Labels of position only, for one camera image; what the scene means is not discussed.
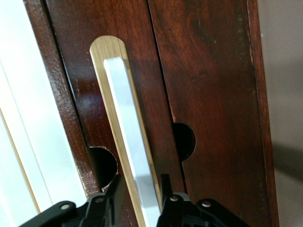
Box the plain dark wooden drawer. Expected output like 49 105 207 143
147 0 271 227

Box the light wooden handle backing strip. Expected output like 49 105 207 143
89 35 164 227

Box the dark brown wooden drawer cabinet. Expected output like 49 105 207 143
23 0 280 227

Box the white bar drawer handle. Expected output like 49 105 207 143
103 57 162 227

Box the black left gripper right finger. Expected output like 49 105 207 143
157 174 250 227

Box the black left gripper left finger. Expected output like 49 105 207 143
20 174 126 227

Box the dark wooden drawer with handle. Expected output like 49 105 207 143
44 0 188 227

